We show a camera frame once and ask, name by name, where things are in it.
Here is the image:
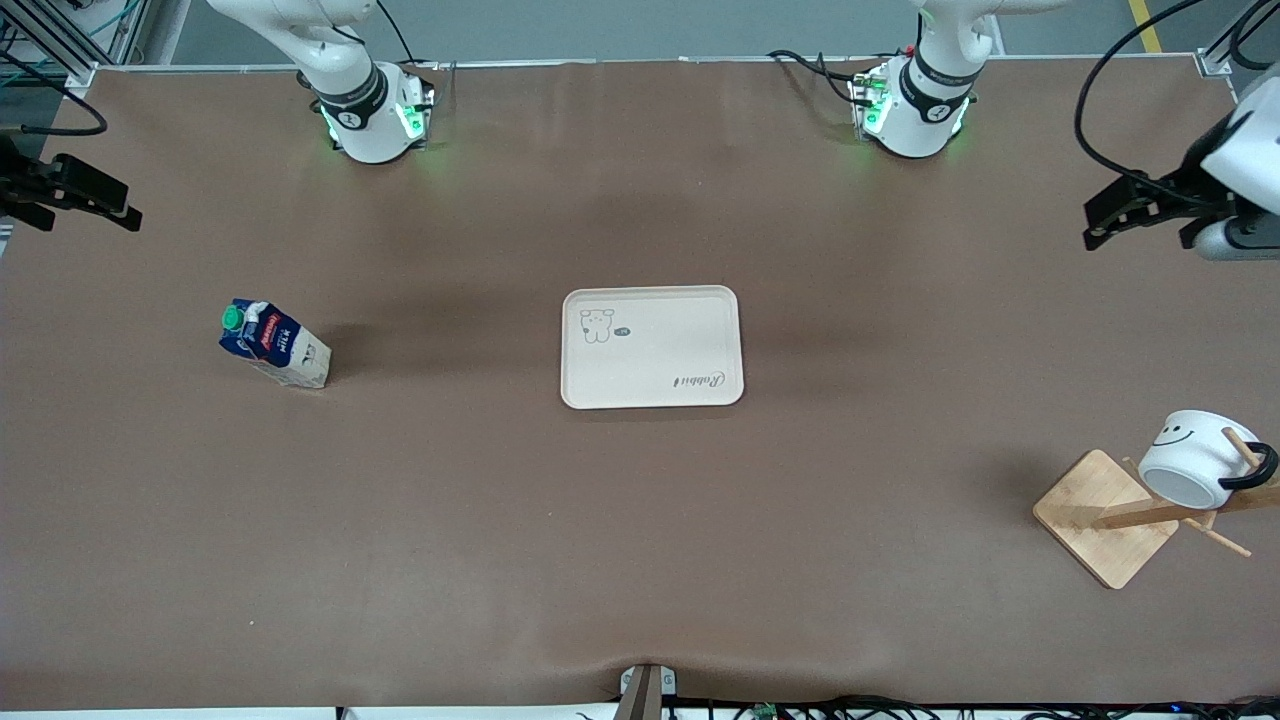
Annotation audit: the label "grey metal camera bracket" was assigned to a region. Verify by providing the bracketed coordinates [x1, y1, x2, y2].
[618, 663, 678, 720]

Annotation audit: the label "blue milk carton green cap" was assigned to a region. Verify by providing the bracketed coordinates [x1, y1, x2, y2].
[219, 298, 332, 390]

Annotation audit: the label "wooden cup rack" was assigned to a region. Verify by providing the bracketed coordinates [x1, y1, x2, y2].
[1032, 427, 1280, 591]

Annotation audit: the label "aluminium frame post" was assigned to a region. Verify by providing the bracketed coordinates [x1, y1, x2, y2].
[1195, 0, 1280, 77]
[0, 0, 151, 96]

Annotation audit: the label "black right base cable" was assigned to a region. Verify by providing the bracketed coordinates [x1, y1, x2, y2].
[375, 0, 441, 71]

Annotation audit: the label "cream plastic tray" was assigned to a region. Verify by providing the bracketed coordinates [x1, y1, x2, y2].
[560, 285, 746, 411]

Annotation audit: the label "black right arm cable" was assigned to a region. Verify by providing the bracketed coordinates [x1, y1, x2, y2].
[0, 55, 109, 137]

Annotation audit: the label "black left base cables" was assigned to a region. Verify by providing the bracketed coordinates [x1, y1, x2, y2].
[768, 48, 873, 107]

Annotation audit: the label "white smiley cup black handle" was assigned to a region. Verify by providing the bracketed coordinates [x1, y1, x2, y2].
[1138, 410, 1280, 510]

